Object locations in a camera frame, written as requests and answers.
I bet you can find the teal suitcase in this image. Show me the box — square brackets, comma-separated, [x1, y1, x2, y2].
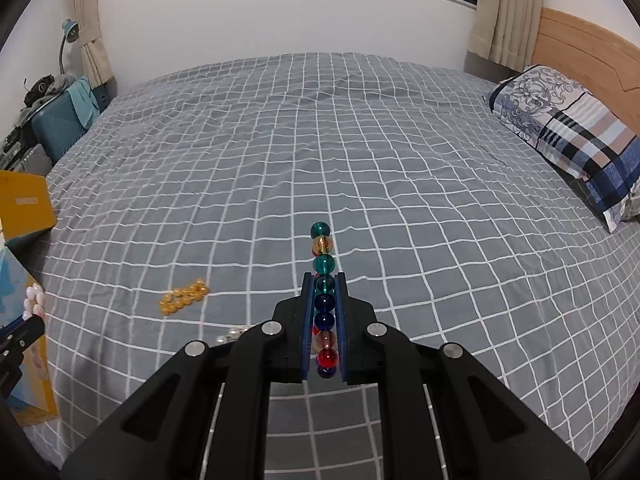
[30, 80, 99, 166]

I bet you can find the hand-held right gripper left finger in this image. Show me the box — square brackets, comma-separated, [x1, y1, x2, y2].
[60, 271, 317, 480]

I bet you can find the grey pillow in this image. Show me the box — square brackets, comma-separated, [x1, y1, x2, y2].
[619, 179, 640, 222]

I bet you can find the grey suitcase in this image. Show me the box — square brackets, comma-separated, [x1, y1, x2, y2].
[0, 141, 54, 177]

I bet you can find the yellow bead bracelet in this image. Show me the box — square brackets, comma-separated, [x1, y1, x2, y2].
[158, 279, 210, 317]

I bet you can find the beige curtain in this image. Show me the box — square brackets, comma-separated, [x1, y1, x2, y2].
[64, 0, 117, 97]
[467, 0, 544, 72]

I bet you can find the teal desk lamp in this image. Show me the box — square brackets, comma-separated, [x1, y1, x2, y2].
[58, 18, 81, 79]

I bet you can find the pink bead bracelet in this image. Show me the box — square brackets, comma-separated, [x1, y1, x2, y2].
[22, 282, 50, 324]

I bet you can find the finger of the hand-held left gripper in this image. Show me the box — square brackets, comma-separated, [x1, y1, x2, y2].
[0, 315, 47, 362]

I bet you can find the teal towel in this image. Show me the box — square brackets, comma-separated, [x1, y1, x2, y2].
[67, 77, 101, 129]

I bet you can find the blue patterned plaid pillow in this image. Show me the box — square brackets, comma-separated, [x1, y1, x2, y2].
[482, 63, 640, 234]

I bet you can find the grey checked bed sheet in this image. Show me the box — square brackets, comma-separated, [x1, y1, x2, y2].
[10, 51, 640, 480]

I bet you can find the wooden headboard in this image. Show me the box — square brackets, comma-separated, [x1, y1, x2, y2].
[530, 7, 640, 142]

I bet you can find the multicolour glass bead bracelet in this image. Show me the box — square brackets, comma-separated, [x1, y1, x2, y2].
[308, 220, 341, 380]

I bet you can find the dark clothes pile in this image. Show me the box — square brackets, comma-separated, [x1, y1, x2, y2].
[22, 73, 76, 109]

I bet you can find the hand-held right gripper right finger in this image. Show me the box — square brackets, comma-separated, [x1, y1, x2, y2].
[334, 271, 592, 480]

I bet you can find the white pearl bracelet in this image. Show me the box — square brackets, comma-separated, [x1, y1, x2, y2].
[212, 324, 256, 346]

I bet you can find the blue and yellow cardboard box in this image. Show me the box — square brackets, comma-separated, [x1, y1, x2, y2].
[0, 169, 60, 429]

